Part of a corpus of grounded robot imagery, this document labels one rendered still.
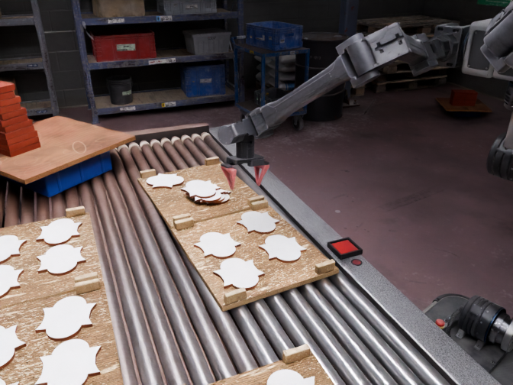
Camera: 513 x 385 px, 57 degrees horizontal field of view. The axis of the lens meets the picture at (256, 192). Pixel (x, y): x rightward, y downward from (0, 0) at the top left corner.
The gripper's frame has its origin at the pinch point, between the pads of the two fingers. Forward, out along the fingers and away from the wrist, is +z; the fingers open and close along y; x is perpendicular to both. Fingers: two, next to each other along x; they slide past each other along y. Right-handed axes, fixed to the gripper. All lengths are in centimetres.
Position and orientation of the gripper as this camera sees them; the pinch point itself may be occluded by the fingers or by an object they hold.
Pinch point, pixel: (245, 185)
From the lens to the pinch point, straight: 148.8
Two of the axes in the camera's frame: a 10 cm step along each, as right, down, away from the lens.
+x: 5.3, 2.4, -8.1
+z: -0.1, 9.6, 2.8
